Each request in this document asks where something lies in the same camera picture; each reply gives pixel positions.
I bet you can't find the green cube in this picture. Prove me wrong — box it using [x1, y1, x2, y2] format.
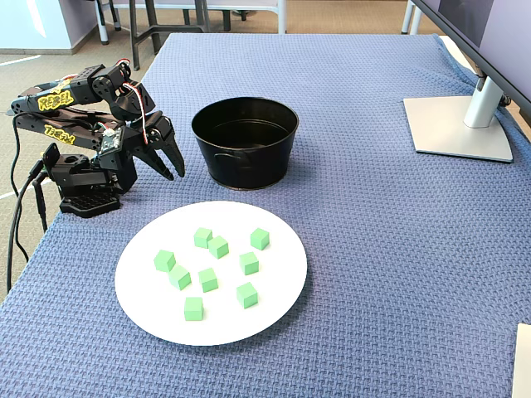
[153, 250, 177, 273]
[183, 296, 204, 322]
[168, 265, 192, 290]
[197, 267, 219, 294]
[207, 235, 230, 260]
[193, 227, 213, 250]
[250, 227, 271, 251]
[239, 251, 261, 276]
[236, 282, 259, 309]

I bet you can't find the small wrist camera board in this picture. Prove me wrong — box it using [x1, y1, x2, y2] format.
[98, 126, 126, 158]

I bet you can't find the white box corner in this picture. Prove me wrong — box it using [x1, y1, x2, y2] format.
[510, 323, 531, 398]

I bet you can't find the computer monitor screen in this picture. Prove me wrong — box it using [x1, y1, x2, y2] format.
[408, 0, 531, 107]

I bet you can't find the red white servo wire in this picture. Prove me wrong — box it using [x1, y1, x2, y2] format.
[119, 81, 150, 146]

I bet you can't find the white round plate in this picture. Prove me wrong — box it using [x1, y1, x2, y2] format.
[114, 200, 309, 347]

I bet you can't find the thin black camera cable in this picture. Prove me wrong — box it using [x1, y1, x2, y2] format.
[11, 116, 22, 196]

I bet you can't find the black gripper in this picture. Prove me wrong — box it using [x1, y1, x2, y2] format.
[110, 81, 186, 181]

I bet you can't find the blue woven tablecloth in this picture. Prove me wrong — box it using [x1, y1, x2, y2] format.
[0, 32, 531, 398]

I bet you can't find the dark chair base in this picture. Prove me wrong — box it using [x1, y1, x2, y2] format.
[182, 7, 250, 33]

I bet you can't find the short black plug cable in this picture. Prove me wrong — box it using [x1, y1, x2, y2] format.
[33, 176, 49, 233]

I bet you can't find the thick black cable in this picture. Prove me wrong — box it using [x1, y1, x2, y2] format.
[5, 159, 46, 294]

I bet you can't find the white desk leg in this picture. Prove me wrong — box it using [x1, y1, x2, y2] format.
[400, 0, 425, 36]

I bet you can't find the black metal bucket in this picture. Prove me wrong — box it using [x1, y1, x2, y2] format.
[191, 96, 300, 192]

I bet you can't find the dark grey stool frame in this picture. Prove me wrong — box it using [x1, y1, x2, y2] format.
[128, 0, 208, 71]

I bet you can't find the white background table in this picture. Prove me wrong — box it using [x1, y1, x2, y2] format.
[93, 0, 288, 46]

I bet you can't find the silver monitor stand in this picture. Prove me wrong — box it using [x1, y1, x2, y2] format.
[402, 68, 514, 164]

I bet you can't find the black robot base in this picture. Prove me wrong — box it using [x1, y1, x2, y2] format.
[41, 143, 124, 220]

